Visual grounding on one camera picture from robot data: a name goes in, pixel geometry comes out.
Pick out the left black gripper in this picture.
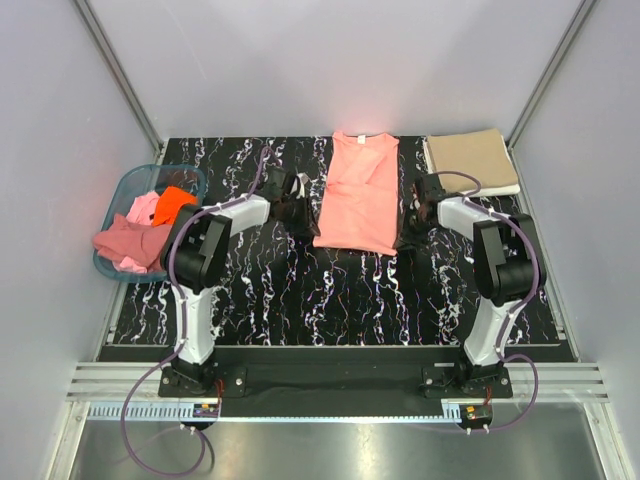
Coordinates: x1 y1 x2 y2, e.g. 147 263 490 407
282 194 321 238

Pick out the salmon pink t shirt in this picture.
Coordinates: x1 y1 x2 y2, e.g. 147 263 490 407
313 131 399 256

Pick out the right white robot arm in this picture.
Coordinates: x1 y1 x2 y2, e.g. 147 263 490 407
396 171 546 399

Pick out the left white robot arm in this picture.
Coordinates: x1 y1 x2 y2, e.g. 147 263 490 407
161 167 320 396

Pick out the folded beige t shirt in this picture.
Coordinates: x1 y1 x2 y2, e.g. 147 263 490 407
426 128 518 194

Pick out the orange t shirt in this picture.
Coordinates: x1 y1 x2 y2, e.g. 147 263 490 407
152 186 198 227

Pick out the light pink t shirt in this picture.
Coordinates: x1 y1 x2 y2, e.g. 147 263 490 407
114 191 160 274

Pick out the dusty rose t shirt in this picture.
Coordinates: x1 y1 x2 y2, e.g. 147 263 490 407
92 213 172 274

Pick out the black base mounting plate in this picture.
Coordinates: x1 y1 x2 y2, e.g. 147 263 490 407
159 347 513 423

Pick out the right aluminium corner post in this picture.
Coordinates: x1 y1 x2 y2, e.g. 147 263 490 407
505 0 600 151

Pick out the aluminium corner post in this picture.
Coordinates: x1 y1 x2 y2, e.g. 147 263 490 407
505 0 600 151
71 0 165 156

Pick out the left aluminium corner post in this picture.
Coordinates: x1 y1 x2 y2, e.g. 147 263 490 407
71 0 165 156

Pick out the aluminium frame rail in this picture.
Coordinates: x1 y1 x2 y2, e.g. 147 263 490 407
65 363 176 400

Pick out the slotted cable duct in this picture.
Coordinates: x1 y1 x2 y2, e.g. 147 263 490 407
87 402 194 421

